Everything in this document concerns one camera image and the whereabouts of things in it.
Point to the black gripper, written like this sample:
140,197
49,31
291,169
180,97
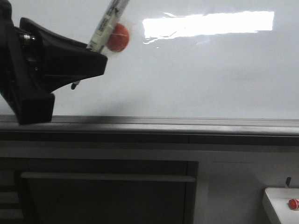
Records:
68,61

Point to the white black whiteboard marker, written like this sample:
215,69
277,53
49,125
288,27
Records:
106,25

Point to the red round whiteboard magnet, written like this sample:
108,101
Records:
119,38

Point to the white whiteboard with aluminium frame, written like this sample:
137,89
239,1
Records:
191,66

